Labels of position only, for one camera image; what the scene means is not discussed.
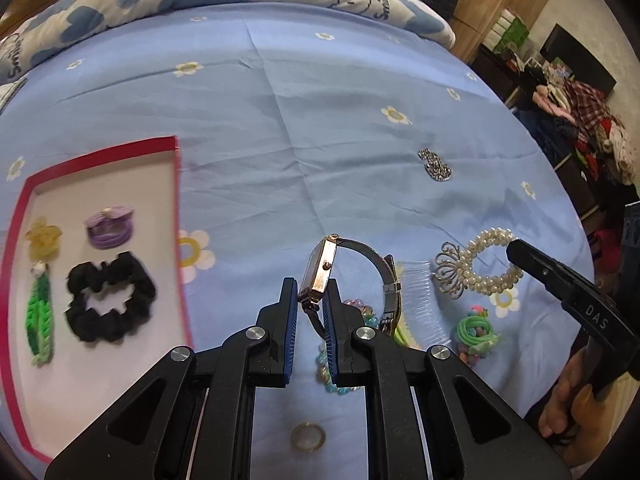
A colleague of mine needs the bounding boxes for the rose gold wrist watch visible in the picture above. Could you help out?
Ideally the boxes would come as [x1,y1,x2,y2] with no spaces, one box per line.
[297,234,401,339]

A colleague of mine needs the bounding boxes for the white pearl bracelet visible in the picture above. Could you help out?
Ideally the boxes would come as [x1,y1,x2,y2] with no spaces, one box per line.
[432,226,525,302]

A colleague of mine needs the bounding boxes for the purple bow hair tie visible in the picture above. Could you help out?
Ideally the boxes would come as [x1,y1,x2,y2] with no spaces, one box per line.
[83,204,137,250]

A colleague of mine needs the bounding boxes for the black velvet scrunchie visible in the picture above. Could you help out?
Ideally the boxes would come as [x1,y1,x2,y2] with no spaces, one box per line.
[65,252,157,344]

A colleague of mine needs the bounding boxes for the green braided bracelet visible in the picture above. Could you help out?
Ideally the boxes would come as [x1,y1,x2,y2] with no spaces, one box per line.
[25,260,54,366]

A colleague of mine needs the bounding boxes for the yellow hair claw clip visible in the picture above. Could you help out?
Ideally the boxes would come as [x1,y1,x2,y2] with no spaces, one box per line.
[25,217,62,261]

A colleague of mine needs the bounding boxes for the right hand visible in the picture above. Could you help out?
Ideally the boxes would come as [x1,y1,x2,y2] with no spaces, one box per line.
[538,348,639,478]

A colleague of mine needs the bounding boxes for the yellow orange hair clip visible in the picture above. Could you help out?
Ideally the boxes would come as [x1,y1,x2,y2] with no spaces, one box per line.
[394,316,423,350]

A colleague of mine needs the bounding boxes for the clear plastic hair comb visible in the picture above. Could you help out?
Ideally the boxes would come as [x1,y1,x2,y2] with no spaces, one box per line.
[399,261,450,350]

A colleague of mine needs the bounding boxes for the blue floral bed sheet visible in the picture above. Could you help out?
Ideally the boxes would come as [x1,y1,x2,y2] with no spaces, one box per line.
[0,1,597,480]

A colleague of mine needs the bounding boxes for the silver rhinestone hair clip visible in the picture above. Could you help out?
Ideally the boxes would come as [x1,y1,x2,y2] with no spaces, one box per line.
[418,148,452,182]

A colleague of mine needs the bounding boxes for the pile of clothes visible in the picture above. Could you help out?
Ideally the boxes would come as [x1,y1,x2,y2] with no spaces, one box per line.
[514,67,638,208]

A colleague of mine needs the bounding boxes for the red shallow box tray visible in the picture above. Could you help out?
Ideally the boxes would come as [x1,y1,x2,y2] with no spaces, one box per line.
[1,136,191,474]

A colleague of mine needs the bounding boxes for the black monitor screen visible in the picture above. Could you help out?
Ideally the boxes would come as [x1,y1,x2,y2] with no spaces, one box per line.
[540,24,616,98]

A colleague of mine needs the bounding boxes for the green white storage boxes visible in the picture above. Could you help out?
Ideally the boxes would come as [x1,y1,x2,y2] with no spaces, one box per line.
[492,9,529,54]

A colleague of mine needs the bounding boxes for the blue beaded bracelet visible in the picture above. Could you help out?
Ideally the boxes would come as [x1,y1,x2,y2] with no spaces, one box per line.
[314,298,381,396]

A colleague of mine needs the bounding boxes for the green coil hair tie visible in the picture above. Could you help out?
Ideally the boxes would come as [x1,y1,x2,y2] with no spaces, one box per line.
[453,306,501,366]

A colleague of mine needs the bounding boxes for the gold ring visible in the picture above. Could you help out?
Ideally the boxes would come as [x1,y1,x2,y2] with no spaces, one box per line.
[290,421,328,454]

